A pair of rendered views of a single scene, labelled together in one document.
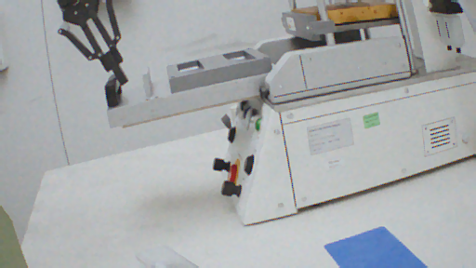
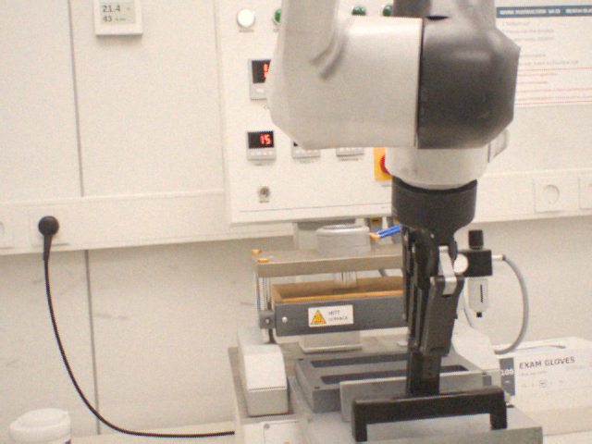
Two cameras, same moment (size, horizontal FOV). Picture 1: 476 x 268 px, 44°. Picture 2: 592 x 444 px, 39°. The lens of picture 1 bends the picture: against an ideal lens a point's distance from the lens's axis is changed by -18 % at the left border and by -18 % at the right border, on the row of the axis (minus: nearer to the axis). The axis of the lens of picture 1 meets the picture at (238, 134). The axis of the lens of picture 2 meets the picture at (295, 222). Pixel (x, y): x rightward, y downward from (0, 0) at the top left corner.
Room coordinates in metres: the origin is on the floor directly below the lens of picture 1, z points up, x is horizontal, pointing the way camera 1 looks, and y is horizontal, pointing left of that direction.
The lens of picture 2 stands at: (1.33, 1.00, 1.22)
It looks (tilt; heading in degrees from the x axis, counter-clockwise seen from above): 3 degrees down; 268
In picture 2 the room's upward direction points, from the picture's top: 3 degrees counter-clockwise
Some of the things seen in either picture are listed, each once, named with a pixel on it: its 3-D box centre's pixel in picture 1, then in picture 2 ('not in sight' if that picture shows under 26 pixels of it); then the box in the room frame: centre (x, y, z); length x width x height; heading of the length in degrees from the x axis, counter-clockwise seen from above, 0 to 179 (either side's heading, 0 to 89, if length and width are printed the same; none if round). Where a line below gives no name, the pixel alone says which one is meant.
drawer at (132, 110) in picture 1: (189, 80); (396, 396); (1.20, 0.06, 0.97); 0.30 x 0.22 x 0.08; 95
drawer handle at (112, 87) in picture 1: (113, 88); (428, 412); (1.19, 0.20, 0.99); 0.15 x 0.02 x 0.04; 5
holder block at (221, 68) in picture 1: (215, 68); (387, 376); (1.20, 0.02, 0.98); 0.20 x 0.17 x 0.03; 5
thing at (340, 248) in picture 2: not in sight; (353, 266); (1.20, -0.27, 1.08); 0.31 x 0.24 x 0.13; 5
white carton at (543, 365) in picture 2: not in sight; (538, 364); (0.82, -0.62, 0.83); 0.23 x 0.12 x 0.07; 12
